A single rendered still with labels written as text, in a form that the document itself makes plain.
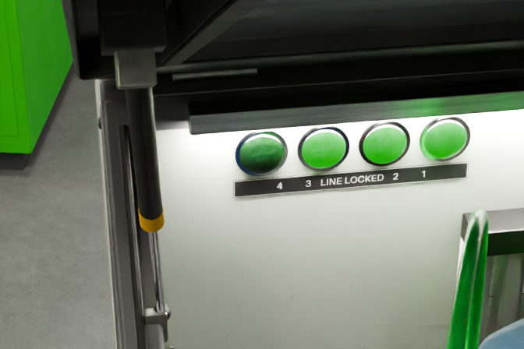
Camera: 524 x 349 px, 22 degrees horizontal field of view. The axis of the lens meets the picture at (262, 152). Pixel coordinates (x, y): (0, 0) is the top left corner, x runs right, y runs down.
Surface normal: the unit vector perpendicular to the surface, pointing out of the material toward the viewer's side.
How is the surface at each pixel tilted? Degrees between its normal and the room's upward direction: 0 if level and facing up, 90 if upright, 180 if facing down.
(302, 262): 90
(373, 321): 90
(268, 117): 90
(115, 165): 43
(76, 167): 0
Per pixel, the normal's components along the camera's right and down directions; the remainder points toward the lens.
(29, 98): 1.00, 0.04
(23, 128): -0.08, 0.52
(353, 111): 0.15, 0.51
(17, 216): 0.00, -0.85
